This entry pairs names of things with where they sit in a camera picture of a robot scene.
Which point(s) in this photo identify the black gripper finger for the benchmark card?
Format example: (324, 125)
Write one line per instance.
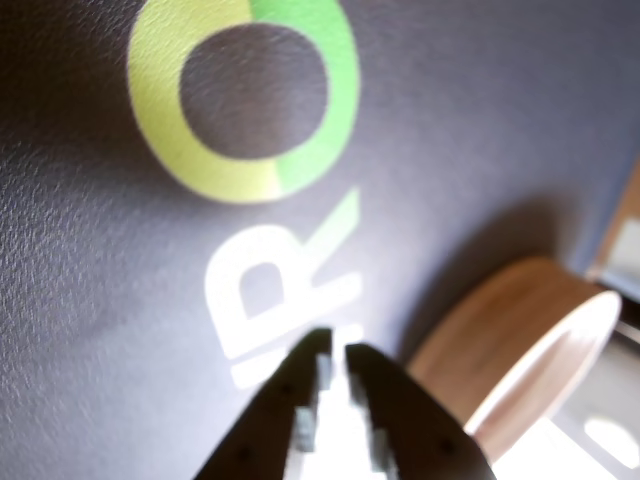
(270, 425)
(425, 430)

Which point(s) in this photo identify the round wooden box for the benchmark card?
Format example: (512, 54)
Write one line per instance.
(520, 350)

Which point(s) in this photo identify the dark mat with logo print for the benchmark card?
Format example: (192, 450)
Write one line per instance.
(150, 250)

